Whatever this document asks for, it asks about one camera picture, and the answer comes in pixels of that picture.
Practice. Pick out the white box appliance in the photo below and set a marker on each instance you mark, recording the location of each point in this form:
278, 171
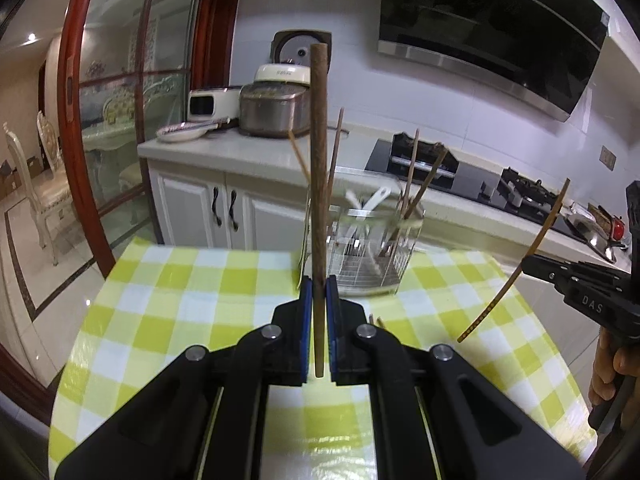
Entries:
225, 102

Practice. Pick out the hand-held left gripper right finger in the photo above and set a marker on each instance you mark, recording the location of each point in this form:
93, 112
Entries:
332, 330

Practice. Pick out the red round object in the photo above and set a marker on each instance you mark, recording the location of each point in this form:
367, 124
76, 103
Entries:
619, 227

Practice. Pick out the patterned bamboo chopstick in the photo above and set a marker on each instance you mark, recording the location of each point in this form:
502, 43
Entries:
500, 297

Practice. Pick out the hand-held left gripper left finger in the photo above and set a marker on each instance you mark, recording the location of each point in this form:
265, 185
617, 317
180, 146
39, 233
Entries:
306, 330

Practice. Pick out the black burner grate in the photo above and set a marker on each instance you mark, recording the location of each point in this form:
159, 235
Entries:
525, 190
400, 152

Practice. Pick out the dark brown chopstick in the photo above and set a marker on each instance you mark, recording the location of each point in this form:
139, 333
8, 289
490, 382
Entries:
318, 160

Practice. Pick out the red framed glass door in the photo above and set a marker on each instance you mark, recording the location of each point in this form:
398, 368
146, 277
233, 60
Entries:
75, 125

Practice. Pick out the yellow checked tablecloth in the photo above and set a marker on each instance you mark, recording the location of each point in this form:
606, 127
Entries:
165, 310

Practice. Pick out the white plastic spoon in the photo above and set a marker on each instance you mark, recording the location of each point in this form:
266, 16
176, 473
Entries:
377, 197

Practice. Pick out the white ceramic spoon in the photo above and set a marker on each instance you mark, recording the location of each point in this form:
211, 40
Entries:
354, 199

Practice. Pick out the black glass gas stove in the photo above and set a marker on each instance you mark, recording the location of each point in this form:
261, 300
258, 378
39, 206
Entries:
470, 180

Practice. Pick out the person's right hand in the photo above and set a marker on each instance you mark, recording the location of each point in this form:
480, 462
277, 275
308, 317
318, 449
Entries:
602, 367

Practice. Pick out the stainless steel pan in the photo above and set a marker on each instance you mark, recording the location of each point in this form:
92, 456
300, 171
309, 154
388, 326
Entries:
587, 230

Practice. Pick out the wall socket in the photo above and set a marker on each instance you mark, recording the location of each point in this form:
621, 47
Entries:
607, 156

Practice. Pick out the patterned rim plate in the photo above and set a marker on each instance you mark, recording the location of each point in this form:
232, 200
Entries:
180, 135

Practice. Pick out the cream ornate dining chair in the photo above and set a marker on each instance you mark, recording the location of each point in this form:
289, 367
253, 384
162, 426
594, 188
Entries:
50, 135
40, 200

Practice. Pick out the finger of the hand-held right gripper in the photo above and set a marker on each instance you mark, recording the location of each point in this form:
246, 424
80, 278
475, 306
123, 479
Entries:
547, 267

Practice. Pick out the black range hood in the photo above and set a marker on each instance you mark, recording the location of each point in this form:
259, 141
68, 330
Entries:
475, 15

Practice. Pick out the white kitchen cabinet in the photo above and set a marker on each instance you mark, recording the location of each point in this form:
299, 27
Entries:
190, 205

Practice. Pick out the open rice cooker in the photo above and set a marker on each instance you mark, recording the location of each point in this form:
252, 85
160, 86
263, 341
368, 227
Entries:
290, 50

